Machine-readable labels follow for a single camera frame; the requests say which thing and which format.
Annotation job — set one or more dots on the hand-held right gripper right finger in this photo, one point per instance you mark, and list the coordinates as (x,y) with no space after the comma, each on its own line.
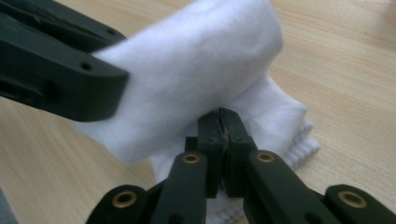
(236,146)

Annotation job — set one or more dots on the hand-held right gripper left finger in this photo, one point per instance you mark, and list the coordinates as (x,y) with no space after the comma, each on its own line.
(214,155)

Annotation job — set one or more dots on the white sock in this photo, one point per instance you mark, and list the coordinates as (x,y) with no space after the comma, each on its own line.
(199,62)

